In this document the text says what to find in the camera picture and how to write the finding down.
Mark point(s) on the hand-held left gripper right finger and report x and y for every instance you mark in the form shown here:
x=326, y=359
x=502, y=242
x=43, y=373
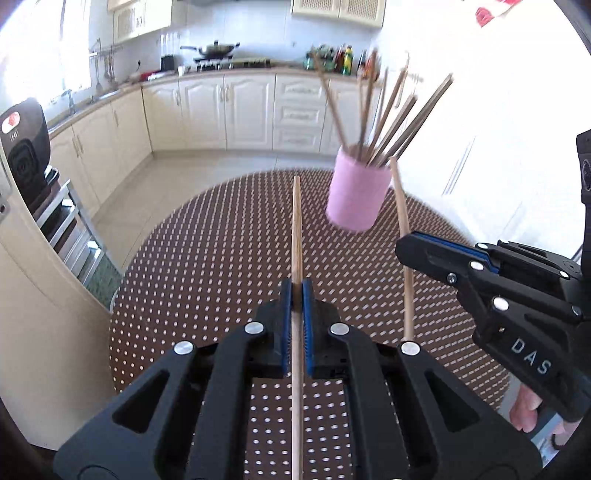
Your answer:
x=308, y=323

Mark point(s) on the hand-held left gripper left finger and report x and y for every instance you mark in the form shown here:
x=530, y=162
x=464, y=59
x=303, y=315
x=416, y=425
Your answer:
x=287, y=323

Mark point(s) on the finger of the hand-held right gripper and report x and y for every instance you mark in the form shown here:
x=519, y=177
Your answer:
x=489, y=262
x=429, y=258

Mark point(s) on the long wooden chopstick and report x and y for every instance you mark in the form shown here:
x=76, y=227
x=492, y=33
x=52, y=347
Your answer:
x=400, y=203
x=298, y=230

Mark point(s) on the pink cylindrical cup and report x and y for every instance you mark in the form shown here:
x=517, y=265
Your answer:
x=355, y=198

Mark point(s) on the bunch of assorted chopsticks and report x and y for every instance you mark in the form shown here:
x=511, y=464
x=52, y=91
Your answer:
x=379, y=154

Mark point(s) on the person's right hand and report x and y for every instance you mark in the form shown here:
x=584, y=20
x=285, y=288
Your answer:
x=526, y=408

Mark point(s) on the white panelled door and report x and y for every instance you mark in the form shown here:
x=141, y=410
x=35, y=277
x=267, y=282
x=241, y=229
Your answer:
x=508, y=184

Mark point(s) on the brown polka-dot tablecloth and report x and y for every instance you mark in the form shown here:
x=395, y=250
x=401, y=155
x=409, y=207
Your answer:
x=207, y=254

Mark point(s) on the cream kitchen base cabinets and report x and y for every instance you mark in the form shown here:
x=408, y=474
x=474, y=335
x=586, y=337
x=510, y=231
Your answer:
x=249, y=110

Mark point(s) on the row of condiment bottles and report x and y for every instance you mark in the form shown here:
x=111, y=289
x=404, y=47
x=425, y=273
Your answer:
x=347, y=57

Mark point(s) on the gas stove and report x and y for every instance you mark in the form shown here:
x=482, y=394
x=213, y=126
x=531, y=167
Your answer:
x=240, y=64

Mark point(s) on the red kitchen item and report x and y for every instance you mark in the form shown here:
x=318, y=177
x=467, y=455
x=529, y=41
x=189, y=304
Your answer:
x=150, y=74

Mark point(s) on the black wok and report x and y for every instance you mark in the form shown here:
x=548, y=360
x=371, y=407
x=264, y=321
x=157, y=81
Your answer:
x=214, y=48

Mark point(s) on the small black box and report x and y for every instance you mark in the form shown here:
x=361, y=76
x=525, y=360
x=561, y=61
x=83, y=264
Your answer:
x=168, y=62

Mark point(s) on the kitchen faucet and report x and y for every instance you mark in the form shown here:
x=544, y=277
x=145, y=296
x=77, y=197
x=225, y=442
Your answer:
x=70, y=101

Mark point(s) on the black countertop appliance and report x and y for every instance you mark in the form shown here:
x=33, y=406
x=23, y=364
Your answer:
x=25, y=157

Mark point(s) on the kitchen window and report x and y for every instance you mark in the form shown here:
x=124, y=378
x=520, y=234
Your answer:
x=46, y=69

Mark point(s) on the red white wall decoration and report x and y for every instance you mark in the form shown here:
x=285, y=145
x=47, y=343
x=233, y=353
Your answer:
x=485, y=16

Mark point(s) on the cream lattice wall cabinet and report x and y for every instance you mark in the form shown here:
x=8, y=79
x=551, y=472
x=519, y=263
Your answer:
x=138, y=21
x=337, y=11

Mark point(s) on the hanging kitchen utensils rail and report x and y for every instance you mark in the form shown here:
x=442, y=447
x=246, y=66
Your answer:
x=110, y=69

